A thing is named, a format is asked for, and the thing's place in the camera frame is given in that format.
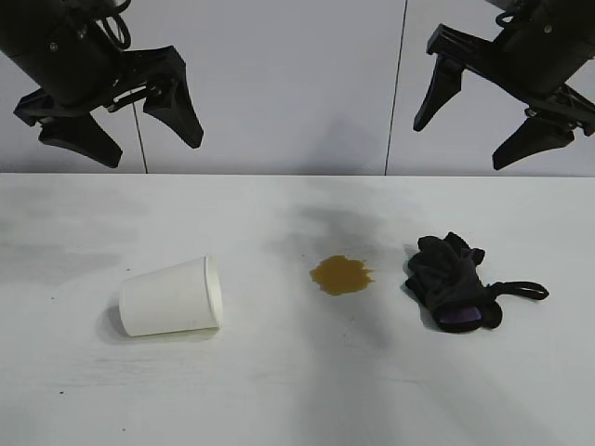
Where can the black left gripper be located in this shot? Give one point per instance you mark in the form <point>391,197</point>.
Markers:
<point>60,51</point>

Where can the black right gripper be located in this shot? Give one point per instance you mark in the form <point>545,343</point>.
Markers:
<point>544,51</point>

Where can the black purple cloth with loop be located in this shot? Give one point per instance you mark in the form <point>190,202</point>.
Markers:
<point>446,283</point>

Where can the white paper cup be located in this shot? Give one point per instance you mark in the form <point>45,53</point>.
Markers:
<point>167,297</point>

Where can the brown liquid spill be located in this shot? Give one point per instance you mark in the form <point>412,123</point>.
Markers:
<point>341,276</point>

